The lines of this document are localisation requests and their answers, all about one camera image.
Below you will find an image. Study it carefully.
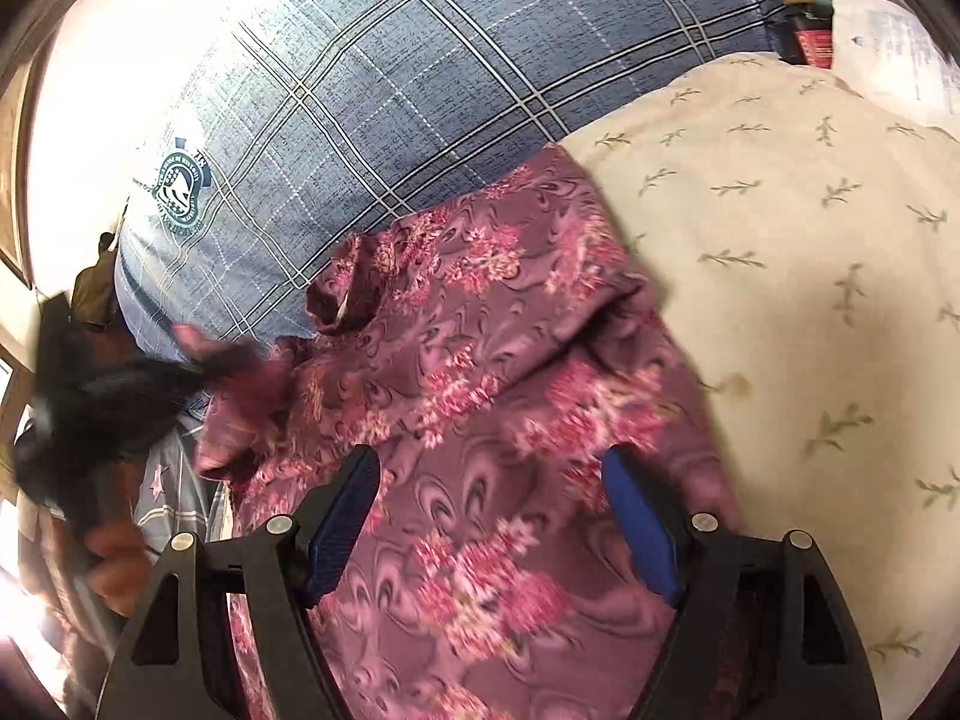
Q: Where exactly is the purple floral garment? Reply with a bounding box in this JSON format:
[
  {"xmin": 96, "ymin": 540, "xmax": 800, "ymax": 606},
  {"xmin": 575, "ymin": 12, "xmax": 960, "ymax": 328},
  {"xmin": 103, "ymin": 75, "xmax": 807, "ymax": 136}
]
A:
[{"xmin": 194, "ymin": 146, "xmax": 737, "ymax": 718}]

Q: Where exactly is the dark bottle red label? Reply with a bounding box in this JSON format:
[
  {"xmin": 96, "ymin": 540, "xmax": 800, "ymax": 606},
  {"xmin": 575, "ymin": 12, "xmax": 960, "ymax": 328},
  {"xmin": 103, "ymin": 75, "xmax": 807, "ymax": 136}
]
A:
[{"xmin": 771, "ymin": 0, "xmax": 833, "ymax": 70}]

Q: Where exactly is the blue plaid bedsheet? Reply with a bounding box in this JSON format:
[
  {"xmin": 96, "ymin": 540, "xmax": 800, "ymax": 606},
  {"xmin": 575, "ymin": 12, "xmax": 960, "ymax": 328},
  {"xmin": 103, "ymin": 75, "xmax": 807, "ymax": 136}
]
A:
[{"xmin": 114, "ymin": 0, "xmax": 778, "ymax": 358}]

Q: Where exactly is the white paper sheet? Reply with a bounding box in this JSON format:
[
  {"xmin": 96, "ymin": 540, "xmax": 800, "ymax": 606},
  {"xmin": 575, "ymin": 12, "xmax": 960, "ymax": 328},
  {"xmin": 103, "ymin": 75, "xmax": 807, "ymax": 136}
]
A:
[{"xmin": 832, "ymin": 0, "xmax": 958, "ymax": 138}]

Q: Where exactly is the grey-blue patterned quilt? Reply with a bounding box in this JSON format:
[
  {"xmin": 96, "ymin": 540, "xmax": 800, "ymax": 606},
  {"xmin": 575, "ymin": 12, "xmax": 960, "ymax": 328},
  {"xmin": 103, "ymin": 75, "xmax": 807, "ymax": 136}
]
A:
[{"xmin": 132, "ymin": 415, "xmax": 233, "ymax": 561}]

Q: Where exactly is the cream leaf-print pillow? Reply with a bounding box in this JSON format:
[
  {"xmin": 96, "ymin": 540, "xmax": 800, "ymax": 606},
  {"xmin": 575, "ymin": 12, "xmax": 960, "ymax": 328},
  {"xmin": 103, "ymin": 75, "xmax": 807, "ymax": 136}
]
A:
[{"xmin": 565, "ymin": 54, "xmax": 958, "ymax": 718}]

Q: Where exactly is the person's left hand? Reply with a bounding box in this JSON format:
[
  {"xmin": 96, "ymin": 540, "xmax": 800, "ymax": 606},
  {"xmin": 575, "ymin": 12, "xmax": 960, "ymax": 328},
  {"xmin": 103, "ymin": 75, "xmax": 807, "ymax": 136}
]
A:
[{"xmin": 85, "ymin": 518, "xmax": 151, "ymax": 617}]

